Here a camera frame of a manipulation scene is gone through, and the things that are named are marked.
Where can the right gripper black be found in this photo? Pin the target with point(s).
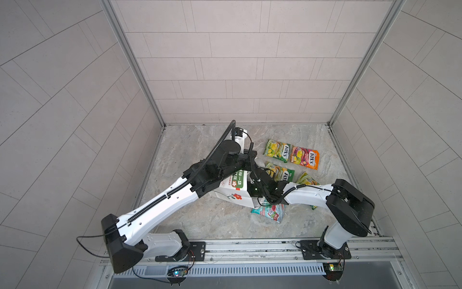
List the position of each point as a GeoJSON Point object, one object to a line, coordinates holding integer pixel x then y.
{"type": "Point", "coordinates": [248, 185]}

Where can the right circuit board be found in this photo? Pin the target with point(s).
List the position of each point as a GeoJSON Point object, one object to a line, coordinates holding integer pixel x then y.
{"type": "Point", "coordinates": [334, 271]}

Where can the large teal Fox's candy bag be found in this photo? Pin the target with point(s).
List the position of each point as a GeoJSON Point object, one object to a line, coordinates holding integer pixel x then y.
{"type": "Point", "coordinates": [273, 212]}

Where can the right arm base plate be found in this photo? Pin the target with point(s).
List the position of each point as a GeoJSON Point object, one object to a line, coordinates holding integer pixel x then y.
{"type": "Point", "coordinates": [312, 250]}

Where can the aluminium mounting rail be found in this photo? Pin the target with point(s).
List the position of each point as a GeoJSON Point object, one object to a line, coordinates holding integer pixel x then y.
{"type": "Point", "coordinates": [280, 250]}

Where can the left circuit board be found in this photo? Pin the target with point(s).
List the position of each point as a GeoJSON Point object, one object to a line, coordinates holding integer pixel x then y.
{"type": "Point", "coordinates": [178, 272]}

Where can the green Fox's candy bag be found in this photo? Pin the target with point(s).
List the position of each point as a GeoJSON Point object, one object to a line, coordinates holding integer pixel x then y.
{"type": "Point", "coordinates": [279, 173]}
{"type": "Point", "coordinates": [306, 179]}
{"type": "Point", "coordinates": [278, 150]}

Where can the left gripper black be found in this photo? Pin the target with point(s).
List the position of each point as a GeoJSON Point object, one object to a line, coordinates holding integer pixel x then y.
{"type": "Point", "coordinates": [248, 159]}

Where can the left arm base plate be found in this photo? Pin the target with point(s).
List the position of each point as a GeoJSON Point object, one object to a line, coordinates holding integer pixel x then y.
{"type": "Point", "coordinates": [195, 251]}

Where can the circuit board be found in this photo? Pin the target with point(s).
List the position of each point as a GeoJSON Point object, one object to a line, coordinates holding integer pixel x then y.
{"type": "Point", "coordinates": [178, 272]}
{"type": "Point", "coordinates": [334, 271]}

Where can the white floral paper bag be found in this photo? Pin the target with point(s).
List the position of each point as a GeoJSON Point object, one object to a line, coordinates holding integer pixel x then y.
{"type": "Point", "coordinates": [235, 189]}

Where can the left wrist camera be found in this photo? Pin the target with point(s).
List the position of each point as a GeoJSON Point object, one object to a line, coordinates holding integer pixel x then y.
{"type": "Point", "coordinates": [239, 135]}

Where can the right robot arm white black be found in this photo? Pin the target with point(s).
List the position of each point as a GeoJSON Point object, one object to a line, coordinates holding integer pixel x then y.
{"type": "Point", "coordinates": [352, 210]}

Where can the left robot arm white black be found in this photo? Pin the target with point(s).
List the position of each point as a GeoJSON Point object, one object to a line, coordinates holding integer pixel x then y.
{"type": "Point", "coordinates": [127, 237]}

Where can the vented cable duct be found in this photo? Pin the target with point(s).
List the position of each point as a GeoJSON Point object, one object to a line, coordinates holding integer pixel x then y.
{"type": "Point", "coordinates": [216, 270]}

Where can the orange Fox's candy bag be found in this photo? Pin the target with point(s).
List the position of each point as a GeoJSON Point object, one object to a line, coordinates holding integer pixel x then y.
{"type": "Point", "coordinates": [305, 157]}

